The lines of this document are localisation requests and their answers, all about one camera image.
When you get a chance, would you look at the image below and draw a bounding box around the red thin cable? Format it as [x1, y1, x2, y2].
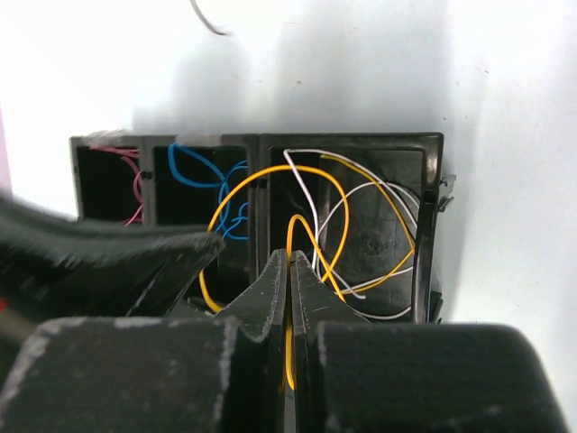
[89, 144, 144, 226]

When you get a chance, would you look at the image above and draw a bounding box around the white thin cable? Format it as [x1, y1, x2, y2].
[282, 148, 419, 320]

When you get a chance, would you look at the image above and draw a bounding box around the yellow thin cable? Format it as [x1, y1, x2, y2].
[198, 154, 416, 392]

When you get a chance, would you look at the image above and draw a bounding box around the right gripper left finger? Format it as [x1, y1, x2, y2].
[1, 250, 287, 432]

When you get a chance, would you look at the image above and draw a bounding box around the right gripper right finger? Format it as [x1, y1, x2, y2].
[290, 252, 567, 432]

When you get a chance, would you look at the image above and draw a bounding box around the black three-compartment tray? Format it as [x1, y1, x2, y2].
[69, 133, 453, 323]

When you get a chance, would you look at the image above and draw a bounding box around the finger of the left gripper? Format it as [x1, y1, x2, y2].
[1, 196, 224, 318]

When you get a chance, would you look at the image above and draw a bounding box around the blue thin cable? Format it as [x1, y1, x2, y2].
[167, 143, 250, 240]

